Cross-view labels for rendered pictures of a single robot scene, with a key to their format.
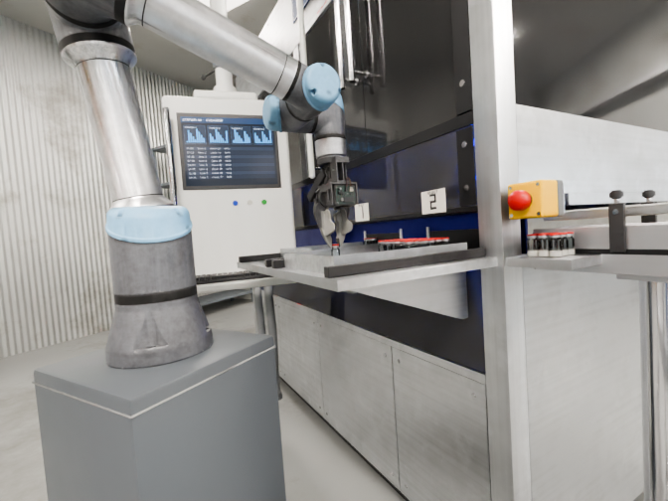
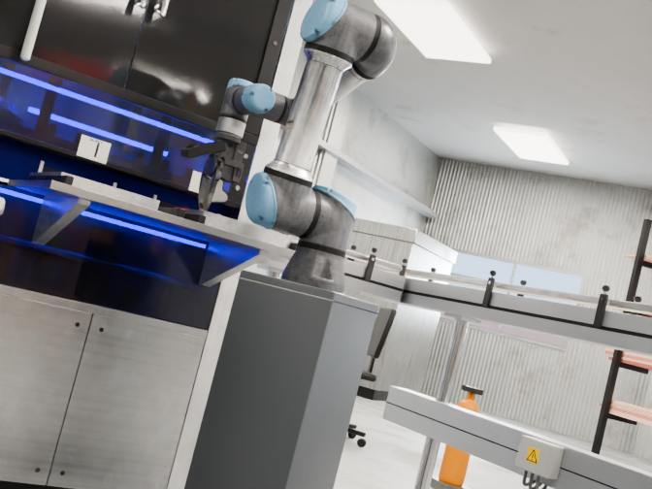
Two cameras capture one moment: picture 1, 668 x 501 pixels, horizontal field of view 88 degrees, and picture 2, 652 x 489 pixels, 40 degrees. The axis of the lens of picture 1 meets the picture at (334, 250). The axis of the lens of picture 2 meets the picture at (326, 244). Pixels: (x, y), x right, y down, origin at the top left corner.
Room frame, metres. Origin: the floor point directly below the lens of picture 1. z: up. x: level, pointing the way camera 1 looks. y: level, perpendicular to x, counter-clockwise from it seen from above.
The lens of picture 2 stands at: (0.62, 2.38, 0.74)
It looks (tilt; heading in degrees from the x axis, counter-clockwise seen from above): 4 degrees up; 268
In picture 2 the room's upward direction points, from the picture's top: 14 degrees clockwise
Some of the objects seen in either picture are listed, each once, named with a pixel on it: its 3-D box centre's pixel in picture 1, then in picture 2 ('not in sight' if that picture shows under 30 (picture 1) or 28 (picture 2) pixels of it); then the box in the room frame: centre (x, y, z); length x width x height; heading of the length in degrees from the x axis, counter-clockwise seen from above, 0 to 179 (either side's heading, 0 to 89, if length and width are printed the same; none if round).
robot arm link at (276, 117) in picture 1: (291, 112); (259, 101); (0.79, 0.07, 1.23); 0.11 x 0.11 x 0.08; 28
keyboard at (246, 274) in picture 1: (236, 275); not in sight; (1.34, 0.38, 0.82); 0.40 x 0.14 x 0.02; 107
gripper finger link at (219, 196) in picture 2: (329, 228); (216, 196); (0.84, 0.01, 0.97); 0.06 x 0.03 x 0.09; 29
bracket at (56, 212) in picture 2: not in sight; (59, 222); (1.20, 0.08, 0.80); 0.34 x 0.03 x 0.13; 118
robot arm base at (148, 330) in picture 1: (159, 319); (316, 267); (0.55, 0.28, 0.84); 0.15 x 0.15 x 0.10
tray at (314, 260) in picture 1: (372, 255); (221, 227); (0.82, -0.09, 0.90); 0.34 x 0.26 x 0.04; 118
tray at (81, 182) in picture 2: (341, 250); (91, 192); (1.17, -0.03, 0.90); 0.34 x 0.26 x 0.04; 118
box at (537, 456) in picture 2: not in sight; (538, 457); (-0.19, -0.09, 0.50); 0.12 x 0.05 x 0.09; 118
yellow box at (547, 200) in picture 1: (534, 200); not in sight; (0.71, -0.41, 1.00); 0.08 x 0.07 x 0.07; 118
